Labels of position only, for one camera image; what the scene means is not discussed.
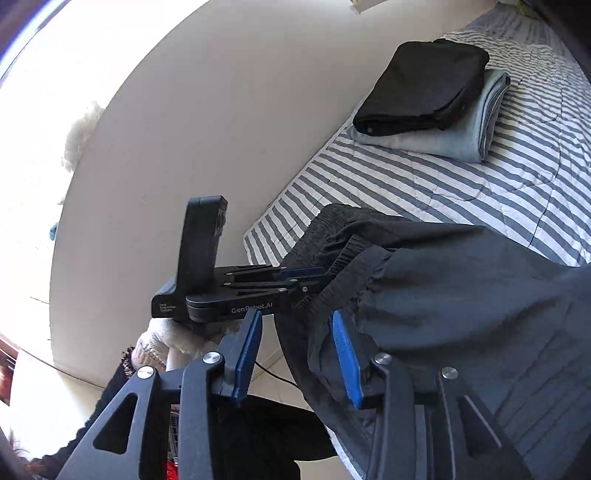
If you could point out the black pants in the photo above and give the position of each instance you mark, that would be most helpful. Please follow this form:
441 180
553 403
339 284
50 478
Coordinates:
415 87

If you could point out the white fluffy object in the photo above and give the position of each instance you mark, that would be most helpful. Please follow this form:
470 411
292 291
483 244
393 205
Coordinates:
78 134

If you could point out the grey-blue pants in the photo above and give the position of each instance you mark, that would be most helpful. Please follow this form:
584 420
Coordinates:
461 138

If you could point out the dark grey elastic-waist pants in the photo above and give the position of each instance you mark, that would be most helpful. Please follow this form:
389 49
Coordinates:
461 286

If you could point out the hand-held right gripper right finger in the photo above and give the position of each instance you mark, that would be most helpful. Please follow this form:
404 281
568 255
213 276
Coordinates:
348 364

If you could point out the blue white striped blanket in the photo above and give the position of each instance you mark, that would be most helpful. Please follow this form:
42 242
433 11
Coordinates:
415 184

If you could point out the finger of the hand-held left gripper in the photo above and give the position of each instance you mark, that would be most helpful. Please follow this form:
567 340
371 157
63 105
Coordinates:
295 288
300 273

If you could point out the person's left hand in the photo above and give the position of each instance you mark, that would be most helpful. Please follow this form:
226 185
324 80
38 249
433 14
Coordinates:
157 344

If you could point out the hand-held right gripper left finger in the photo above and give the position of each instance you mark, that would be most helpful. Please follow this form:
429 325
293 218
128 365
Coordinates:
247 355

